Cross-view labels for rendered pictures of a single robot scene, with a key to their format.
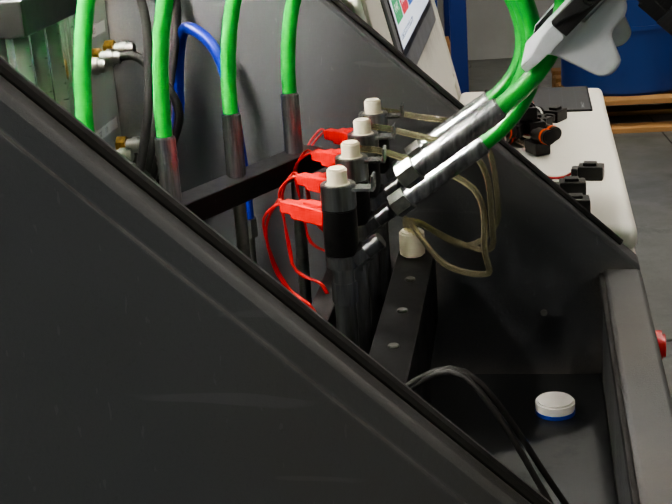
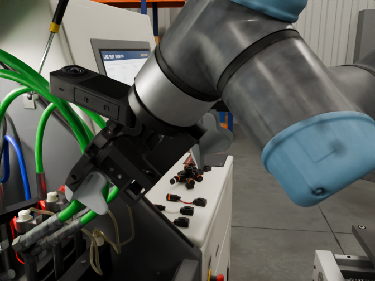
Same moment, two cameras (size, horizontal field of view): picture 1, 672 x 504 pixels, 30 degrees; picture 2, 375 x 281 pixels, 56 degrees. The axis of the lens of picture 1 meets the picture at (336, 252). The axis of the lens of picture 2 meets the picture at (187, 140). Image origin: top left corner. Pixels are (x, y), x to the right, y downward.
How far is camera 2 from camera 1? 0.59 m
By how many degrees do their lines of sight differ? 6
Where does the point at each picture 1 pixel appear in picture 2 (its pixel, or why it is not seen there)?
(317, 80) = (65, 163)
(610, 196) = (202, 217)
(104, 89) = not seen: outside the picture
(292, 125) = (39, 186)
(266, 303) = not seen: outside the picture
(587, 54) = (90, 202)
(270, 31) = (46, 141)
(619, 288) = (182, 274)
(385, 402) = not seen: outside the picture
